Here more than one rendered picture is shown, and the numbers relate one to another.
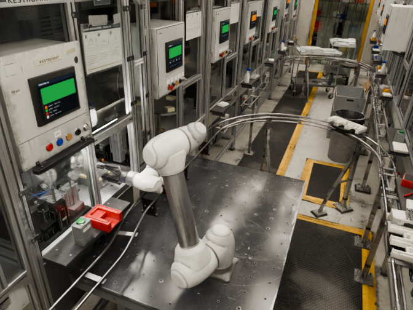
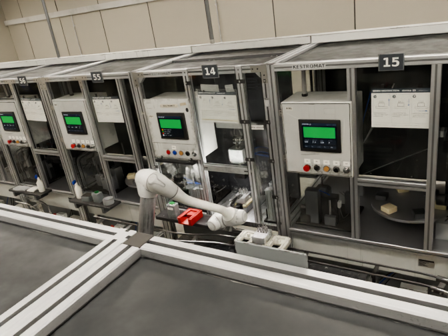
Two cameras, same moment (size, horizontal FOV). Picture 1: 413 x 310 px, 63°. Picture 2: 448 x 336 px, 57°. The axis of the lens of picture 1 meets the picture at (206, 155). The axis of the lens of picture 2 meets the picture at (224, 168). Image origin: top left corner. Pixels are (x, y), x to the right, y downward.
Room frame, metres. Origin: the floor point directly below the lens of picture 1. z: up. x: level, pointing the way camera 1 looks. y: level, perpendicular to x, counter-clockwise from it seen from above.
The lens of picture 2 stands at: (2.38, -2.13, 2.42)
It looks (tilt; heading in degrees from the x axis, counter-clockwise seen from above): 22 degrees down; 103
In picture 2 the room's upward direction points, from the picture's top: 9 degrees counter-clockwise
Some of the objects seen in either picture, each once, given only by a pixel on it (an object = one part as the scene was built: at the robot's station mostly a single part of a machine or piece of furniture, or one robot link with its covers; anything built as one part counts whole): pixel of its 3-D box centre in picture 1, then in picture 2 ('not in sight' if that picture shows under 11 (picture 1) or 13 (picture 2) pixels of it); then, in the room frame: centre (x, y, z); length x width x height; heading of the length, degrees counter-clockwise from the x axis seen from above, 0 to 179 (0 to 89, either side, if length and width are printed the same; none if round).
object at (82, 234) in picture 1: (81, 230); (173, 209); (1.29, 0.61, 0.97); 0.08 x 0.08 x 0.12; 69
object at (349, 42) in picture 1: (339, 60); not in sight; (7.82, -2.93, 0.48); 0.84 x 0.58 x 0.97; 167
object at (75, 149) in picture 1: (65, 152); (175, 160); (1.36, 0.65, 1.37); 0.36 x 0.04 x 0.04; 159
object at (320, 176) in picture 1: (324, 181); not in sight; (3.39, -1.41, 0.01); 1.00 x 0.55 x 0.01; 159
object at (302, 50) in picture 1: (314, 70); not in sight; (6.77, -2.10, 0.48); 0.88 x 0.56 x 0.96; 87
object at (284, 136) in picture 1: (293, 106); not in sight; (5.97, -1.57, 0.01); 5.85 x 0.59 x 0.01; 159
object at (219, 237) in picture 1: (218, 245); not in sight; (1.36, -0.08, 0.85); 0.18 x 0.16 x 0.22; 140
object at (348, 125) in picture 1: (345, 127); not in sight; (3.07, -1.34, 0.84); 0.37 x 0.14 x 0.10; 37
